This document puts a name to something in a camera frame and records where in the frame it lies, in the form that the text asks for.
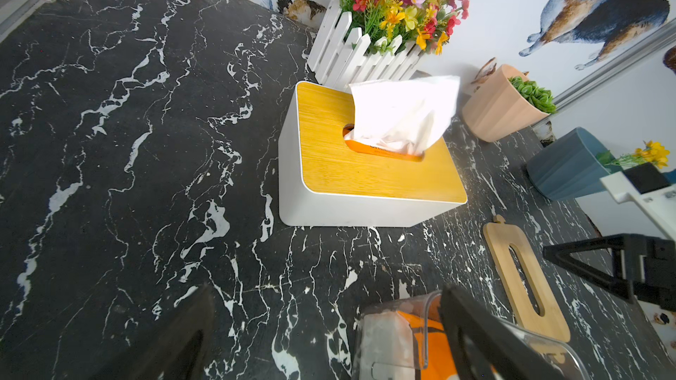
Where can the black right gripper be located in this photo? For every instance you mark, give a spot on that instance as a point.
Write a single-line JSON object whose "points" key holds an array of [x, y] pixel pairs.
{"points": [[648, 273]]}

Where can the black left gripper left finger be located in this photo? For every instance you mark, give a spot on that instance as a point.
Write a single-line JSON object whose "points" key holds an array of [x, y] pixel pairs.
{"points": [[179, 349]]}

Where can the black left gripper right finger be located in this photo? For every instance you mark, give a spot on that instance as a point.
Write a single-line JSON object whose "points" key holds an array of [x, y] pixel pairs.
{"points": [[482, 347]]}

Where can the wooden tissue box lid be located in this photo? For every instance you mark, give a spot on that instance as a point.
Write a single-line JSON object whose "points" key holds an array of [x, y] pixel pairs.
{"points": [[533, 302]]}

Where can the clear plastic tissue box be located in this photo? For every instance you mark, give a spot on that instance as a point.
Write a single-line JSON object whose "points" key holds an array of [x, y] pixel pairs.
{"points": [[558, 354]]}

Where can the white tissue box base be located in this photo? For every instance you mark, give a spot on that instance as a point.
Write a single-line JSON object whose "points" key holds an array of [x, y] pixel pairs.
{"points": [[299, 206]]}

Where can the yellow tissue box lid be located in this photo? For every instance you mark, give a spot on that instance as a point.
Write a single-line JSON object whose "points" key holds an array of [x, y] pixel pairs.
{"points": [[329, 166]]}

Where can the orange tissue paper pack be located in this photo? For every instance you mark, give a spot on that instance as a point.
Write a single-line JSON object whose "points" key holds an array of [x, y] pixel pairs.
{"points": [[401, 119]]}

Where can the blue pot with yellow flowers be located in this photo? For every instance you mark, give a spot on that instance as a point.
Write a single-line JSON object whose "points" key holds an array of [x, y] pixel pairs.
{"points": [[573, 165]]}

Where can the peach pot with succulent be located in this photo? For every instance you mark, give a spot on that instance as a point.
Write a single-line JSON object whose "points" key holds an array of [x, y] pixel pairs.
{"points": [[506, 102]]}

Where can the white fence flower planter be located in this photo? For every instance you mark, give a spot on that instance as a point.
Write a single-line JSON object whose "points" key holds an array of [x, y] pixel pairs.
{"points": [[364, 40]]}

